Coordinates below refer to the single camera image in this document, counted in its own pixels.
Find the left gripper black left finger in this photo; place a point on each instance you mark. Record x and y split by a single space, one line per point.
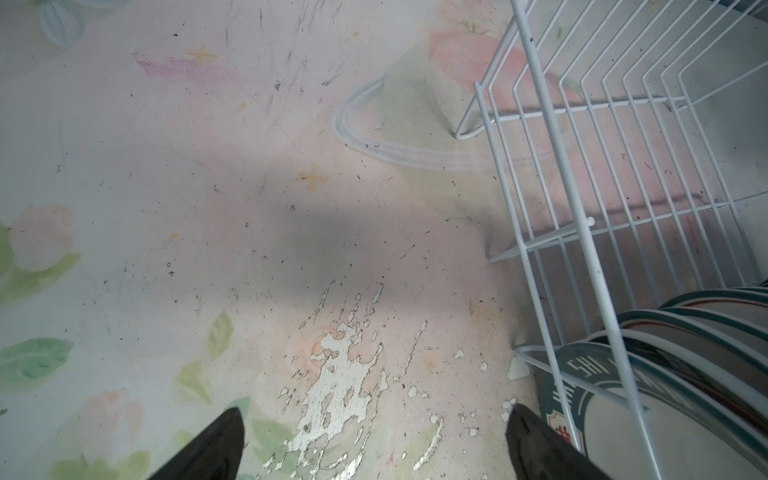
215 453

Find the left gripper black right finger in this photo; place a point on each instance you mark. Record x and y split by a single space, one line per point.
538 453

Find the white plate green rim text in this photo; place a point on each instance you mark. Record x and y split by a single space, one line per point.
684 433

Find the white wire dish rack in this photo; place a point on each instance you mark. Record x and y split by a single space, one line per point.
629 143

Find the white plate green red rim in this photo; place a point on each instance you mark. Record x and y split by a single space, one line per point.
722 367

